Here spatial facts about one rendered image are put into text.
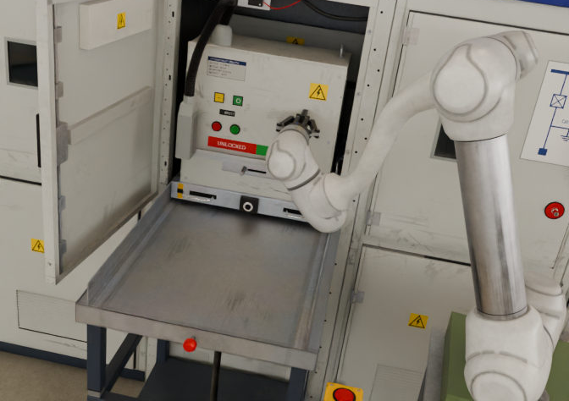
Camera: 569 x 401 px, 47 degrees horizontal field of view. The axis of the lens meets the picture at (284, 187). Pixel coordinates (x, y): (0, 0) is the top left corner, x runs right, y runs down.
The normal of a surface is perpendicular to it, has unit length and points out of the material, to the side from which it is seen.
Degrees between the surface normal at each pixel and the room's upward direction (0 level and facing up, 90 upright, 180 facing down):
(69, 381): 0
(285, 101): 90
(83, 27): 90
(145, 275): 0
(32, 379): 0
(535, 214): 90
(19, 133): 90
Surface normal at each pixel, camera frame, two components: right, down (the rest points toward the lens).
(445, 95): -0.44, 0.18
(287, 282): 0.12, -0.90
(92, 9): 0.96, 0.21
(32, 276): -0.16, 0.40
